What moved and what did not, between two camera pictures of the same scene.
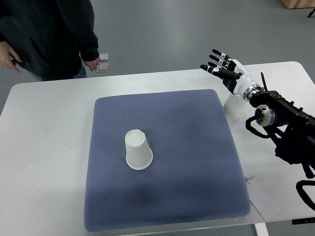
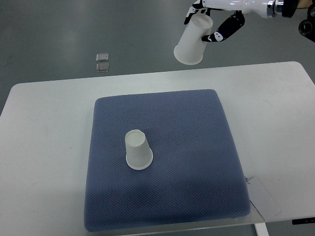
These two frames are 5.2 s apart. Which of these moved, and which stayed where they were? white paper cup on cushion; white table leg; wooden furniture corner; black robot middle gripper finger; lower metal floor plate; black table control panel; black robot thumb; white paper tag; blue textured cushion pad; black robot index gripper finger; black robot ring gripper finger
Moved: black robot ring gripper finger; black robot thumb; black robot index gripper finger; black robot middle gripper finger
Stayed: blue textured cushion pad; white table leg; lower metal floor plate; white paper tag; black table control panel; white paper cup on cushion; wooden furniture corner
